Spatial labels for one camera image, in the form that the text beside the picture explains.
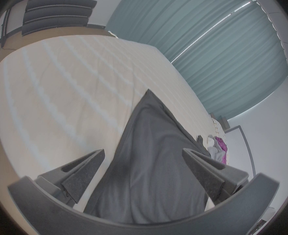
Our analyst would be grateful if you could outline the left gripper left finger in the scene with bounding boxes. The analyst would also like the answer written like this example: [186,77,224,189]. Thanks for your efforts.
[36,149,106,207]

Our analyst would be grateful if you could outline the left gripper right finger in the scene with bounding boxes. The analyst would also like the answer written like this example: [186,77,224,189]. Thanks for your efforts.
[182,148,250,204]

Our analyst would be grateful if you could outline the black T-shirt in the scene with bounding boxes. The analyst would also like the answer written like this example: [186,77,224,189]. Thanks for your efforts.
[84,89,214,225]

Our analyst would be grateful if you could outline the bed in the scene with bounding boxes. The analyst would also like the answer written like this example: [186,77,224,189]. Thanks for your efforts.
[0,34,256,215]

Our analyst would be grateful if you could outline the grey knit garment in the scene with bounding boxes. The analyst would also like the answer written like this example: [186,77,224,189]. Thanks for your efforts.
[209,139,227,160]

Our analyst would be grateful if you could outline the purple satin garment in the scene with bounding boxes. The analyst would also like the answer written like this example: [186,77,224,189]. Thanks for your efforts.
[215,137,229,165]

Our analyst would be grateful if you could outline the white printed pillow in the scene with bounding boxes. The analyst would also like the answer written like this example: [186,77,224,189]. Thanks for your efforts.
[210,114,225,137]

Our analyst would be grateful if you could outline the grey bedside table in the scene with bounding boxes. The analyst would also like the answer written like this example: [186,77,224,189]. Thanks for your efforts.
[217,115,230,129]

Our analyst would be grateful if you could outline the blue-green curtain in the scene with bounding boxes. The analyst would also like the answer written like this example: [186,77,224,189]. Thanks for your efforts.
[171,0,288,118]
[105,0,252,63]

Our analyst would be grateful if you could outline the black chest of drawers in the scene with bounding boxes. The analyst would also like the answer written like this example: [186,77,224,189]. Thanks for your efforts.
[22,0,98,36]

